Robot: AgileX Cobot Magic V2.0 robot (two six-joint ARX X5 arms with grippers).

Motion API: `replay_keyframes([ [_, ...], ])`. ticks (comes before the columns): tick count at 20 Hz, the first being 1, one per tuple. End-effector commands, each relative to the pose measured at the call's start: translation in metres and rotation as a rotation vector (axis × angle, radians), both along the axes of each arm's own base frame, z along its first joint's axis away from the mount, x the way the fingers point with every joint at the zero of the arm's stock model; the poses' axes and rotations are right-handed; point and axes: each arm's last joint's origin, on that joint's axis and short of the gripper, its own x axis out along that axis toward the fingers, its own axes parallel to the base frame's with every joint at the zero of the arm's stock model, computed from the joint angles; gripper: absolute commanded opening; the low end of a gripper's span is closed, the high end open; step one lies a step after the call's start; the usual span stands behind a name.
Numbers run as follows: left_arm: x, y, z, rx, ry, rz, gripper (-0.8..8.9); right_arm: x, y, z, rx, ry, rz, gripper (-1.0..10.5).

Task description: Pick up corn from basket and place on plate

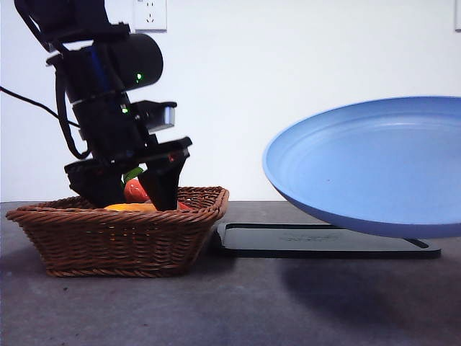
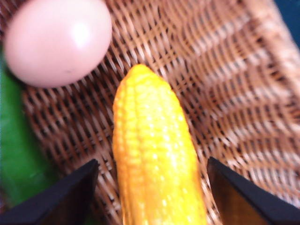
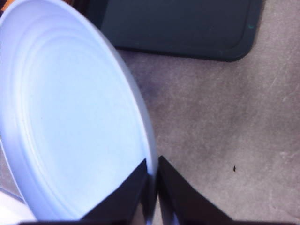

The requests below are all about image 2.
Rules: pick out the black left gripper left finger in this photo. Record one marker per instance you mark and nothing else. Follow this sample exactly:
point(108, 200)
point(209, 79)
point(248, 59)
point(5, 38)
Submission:
point(63, 199)

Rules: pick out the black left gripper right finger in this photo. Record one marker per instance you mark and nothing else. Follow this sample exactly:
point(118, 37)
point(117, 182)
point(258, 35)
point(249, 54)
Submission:
point(253, 201)

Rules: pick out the yellow corn cob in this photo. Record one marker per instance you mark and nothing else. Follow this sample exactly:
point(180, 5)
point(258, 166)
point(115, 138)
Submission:
point(152, 145)

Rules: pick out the brown wicker basket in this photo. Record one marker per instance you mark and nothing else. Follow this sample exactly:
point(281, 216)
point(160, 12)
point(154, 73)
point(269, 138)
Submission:
point(222, 82)

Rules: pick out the green chili pepper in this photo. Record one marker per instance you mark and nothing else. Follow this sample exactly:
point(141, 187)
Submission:
point(16, 140)

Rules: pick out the pale pink egg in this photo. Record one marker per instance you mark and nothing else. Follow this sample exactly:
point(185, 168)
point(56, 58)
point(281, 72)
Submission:
point(58, 42)

